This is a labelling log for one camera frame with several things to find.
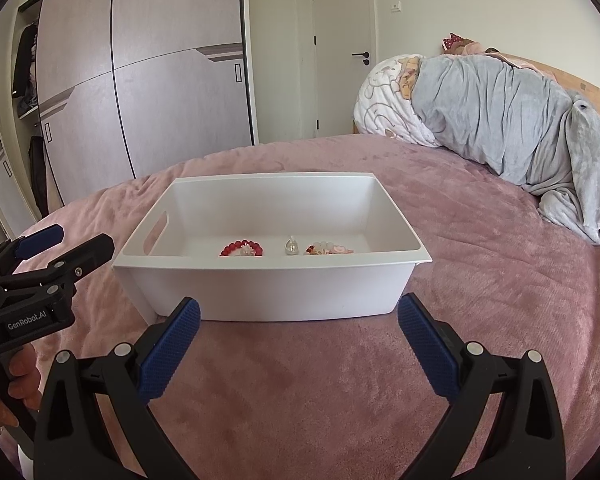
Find white patterned pillow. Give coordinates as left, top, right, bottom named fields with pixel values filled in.
left=352, top=54, right=446, bottom=148

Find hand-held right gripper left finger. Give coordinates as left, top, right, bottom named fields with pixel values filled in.
left=34, top=296, right=201, bottom=480

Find white room door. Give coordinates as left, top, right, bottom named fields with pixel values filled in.
left=310, top=0, right=376, bottom=138

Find person's left hand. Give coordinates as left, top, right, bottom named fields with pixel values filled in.
left=0, top=346, right=43, bottom=428

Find pink bed blanket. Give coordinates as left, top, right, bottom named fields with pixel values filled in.
left=0, top=132, right=600, bottom=480

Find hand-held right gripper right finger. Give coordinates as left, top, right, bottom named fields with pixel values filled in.
left=397, top=293, right=566, bottom=480

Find red bead bracelet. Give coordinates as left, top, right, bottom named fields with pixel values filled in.
left=219, top=241, right=265, bottom=258

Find dark hanging clothes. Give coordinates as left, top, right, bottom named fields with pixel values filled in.
left=12, top=25, right=39, bottom=116

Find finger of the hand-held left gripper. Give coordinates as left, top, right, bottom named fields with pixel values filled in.
left=0, top=233, right=116, bottom=296
left=0, top=224, right=65, bottom=281

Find sliding door wardrobe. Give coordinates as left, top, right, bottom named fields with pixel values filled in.
left=12, top=0, right=258, bottom=221

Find plush toy with red bow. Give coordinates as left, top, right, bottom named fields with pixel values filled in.
left=441, top=32, right=501, bottom=57

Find grey blanket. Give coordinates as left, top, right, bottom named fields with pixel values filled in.
left=412, top=52, right=600, bottom=247

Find white plastic storage bin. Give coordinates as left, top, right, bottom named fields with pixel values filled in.
left=111, top=172, right=433, bottom=322

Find wooden headboard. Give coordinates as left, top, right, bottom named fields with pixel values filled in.
left=485, top=50, right=600, bottom=111

